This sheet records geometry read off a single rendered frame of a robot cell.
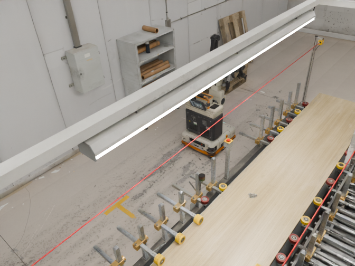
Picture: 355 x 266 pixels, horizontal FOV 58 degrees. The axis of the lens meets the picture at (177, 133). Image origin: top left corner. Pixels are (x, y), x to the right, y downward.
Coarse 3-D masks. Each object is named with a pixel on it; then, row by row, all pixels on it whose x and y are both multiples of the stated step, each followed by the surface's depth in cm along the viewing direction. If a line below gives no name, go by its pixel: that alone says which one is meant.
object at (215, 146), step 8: (224, 128) 503; (232, 128) 504; (184, 136) 500; (192, 136) 491; (200, 136) 489; (224, 136) 488; (232, 136) 509; (184, 144) 509; (192, 144) 497; (208, 144) 474; (216, 144) 475; (200, 152) 493; (208, 152) 481; (216, 152) 483
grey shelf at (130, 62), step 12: (132, 36) 502; (144, 36) 499; (156, 36) 501; (168, 36) 543; (120, 48) 499; (132, 48) 480; (156, 48) 537; (168, 48) 534; (120, 60) 514; (132, 60) 494; (144, 60) 499; (168, 60) 571; (132, 72) 509; (168, 72) 586; (132, 84) 525; (144, 84) 581
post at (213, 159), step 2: (212, 158) 309; (214, 158) 309; (212, 160) 310; (214, 160) 310; (212, 162) 311; (214, 162) 311; (212, 164) 312; (214, 164) 313; (212, 166) 314; (214, 166) 314; (212, 168) 315; (214, 168) 316; (212, 170) 317; (214, 170) 318; (212, 172) 318; (214, 172) 319; (212, 174) 320; (214, 174) 321; (212, 176) 321; (214, 176) 322; (212, 178) 323; (214, 178) 324; (212, 180) 325; (214, 180) 326; (212, 182) 326; (214, 182) 327; (212, 190) 333
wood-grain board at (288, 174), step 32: (320, 96) 447; (288, 128) 388; (320, 128) 385; (352, 128) 381; (256, 160) 343; (288, 160) 340; (320, 160) 337; (224, 192) 307; (256, 192) 305; (288, 192) 303; (192, 224) 278; (224, 224) 276; (256, 224) 275; (288, 224) 273; (192, 256) 253; (224, 256) 251; (256, 256) 250
